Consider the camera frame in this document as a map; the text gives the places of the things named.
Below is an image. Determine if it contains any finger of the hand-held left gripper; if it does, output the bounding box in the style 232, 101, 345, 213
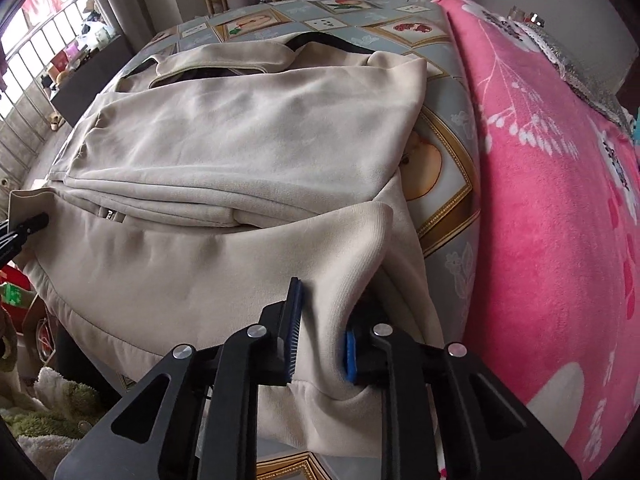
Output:
0, 212, 49, 267

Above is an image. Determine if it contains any beige zip jacket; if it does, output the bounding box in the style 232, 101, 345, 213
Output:
10, 32, 446, 461

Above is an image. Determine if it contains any grey low cabinet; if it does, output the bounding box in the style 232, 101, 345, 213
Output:
50, 35, 133, 128

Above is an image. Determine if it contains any pink floral blanket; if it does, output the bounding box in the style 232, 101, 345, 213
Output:
430, 0, 640, 480

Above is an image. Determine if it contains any silver lace cloth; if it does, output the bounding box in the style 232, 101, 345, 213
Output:
505, 10, 640, 126

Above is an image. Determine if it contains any green white fluffy cloth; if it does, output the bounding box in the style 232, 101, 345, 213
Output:
0, 367, 108, 461

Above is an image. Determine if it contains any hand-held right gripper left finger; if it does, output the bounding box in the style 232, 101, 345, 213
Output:
55, 276, 305, 480

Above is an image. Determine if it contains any fruit print tablecloth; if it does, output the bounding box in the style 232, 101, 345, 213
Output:
120, 0, 483, 480

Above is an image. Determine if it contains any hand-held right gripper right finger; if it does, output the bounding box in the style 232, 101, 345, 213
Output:
344, 325, 581, 480

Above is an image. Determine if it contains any grey curtain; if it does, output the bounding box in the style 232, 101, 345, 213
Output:
82, 0, 146, 51

